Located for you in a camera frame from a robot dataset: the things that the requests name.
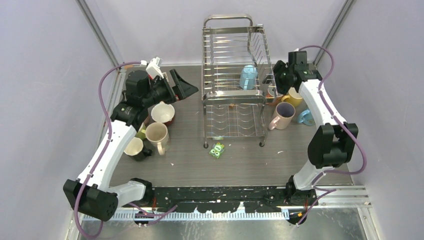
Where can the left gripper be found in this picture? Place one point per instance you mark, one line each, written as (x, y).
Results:
(182, 89)

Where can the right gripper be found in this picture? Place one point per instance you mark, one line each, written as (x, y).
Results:
(279, 67)

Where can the salmon pink mug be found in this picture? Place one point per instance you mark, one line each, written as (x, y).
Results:
(273, 96)

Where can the yellow cup tier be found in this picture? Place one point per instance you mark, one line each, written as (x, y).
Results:
(292, 97)

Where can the dark red mug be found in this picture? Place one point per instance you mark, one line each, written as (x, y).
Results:
(163, 113)

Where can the pink upside-down cup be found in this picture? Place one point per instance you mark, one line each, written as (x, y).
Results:
(282, 116)

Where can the metal dish rack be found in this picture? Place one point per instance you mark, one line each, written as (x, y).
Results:
(230, 42)

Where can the blue upside-down cup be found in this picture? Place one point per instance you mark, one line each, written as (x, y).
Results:
(306, 118)

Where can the beige cup tier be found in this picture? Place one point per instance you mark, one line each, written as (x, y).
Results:
(158, 135)

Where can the yellow mug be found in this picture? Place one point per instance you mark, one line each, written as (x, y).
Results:
(141, 133)

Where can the black mug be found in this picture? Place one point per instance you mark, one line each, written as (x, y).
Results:
(137, 150)

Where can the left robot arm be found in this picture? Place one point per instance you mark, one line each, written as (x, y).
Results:
(91, 193)

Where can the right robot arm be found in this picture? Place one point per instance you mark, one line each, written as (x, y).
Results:
(332, 144)

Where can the wooden block under rack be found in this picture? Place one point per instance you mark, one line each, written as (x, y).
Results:
(232, 106)

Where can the light blue mug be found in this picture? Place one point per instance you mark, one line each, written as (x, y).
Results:
(248, 77)

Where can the green owl toy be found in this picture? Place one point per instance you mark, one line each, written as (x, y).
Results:
(216, 150)

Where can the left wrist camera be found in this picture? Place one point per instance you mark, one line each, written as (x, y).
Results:
(153, 68)

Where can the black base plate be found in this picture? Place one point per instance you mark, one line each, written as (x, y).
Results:
(224, 199)

